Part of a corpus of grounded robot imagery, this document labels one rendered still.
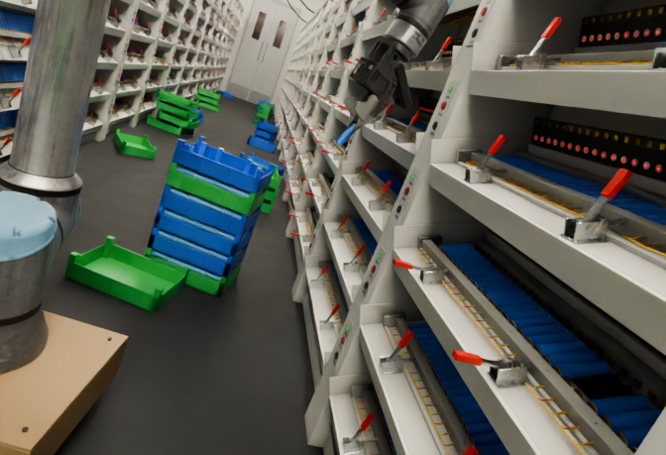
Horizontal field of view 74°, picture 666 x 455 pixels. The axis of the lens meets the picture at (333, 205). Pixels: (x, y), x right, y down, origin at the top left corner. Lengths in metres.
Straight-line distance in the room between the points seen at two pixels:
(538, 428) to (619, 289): 0.17
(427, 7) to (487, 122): 0.29
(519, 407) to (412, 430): 0.25
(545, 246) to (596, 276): 0.08
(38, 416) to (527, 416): 0.73
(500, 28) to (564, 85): 0.31
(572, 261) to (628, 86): 0.20
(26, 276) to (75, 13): 0.46
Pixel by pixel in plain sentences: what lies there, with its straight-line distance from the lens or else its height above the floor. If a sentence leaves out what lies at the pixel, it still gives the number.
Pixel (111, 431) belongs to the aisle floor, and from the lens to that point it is 1.12.
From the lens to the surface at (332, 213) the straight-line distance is 1.64.
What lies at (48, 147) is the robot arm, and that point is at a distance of 1.00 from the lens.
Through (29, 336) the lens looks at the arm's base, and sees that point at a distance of 0.99.
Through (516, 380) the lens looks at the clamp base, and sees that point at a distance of 0.61.
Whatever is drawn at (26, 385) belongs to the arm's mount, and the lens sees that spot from 0.97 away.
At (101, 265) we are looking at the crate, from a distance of 1.66.
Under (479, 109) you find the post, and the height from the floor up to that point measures 0.87.
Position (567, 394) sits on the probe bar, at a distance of 0.59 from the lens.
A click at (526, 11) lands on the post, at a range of 0.98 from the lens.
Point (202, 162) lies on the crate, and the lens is 1.52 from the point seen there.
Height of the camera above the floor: 0.79
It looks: 13 degrees down
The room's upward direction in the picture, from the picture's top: 21 degrees clockwise
